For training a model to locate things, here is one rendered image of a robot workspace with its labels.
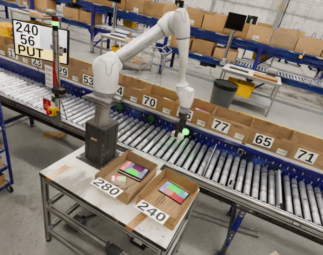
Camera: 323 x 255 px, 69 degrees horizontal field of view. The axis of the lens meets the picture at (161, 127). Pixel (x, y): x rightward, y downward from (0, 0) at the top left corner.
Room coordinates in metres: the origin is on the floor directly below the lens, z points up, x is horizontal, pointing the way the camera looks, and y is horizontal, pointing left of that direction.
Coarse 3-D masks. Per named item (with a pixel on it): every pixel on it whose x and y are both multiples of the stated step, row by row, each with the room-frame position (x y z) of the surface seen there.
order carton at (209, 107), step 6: (198, 102) 2.45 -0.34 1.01; (204, 102) 2.43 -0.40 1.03; (174, 108) 2.22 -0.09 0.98; (192, 108) 2.17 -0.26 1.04; (198, 108) 2.44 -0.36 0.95; (204, 108) 2.42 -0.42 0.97; (210, 108) 2.40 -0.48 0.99; (174, 114) 2.22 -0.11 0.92; (198, 114) 2.15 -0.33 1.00; (204, 114) 2.13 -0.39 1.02; (210, 114) 2.11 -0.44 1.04; (192, 120) 2.16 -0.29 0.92; (204, 120) 2.12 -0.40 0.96; (204, 126) 2.12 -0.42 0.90
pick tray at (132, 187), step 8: (128, 152) 1.53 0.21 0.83; (120, 160) 1.45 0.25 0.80; (136, 160) 1.50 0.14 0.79; (144, 160) 1.47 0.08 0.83; (104, 168) 1.27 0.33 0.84; (112, 168) 1.36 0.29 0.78; (152, 168) 1.44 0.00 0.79; (96, 176) 1.18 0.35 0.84; (104, 176) 1.28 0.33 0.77; (152, 176) 1.36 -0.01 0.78; (128, 184) 1.26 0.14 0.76; (136, 184) 1.27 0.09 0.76; (144, 184) 1.25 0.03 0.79; (128, 192) 1.18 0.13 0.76; (136, 192) 1.17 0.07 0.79; (120, 200) 1.10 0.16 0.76; (128, 200) 1.08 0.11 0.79
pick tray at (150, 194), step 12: (168, 168) 1.41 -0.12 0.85; (156, 180) 1.30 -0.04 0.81; (168, 180) 1.39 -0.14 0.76; (180, 180) 1.36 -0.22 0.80; (144, 192) 1.15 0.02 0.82; (156, 192) 1.23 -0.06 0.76; (192, 192) 1.31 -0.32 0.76; (156, 204) 1.12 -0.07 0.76; (168, 204) 1.15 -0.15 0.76; (180, 216) 1.03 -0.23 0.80; (168, 228) 0.97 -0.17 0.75
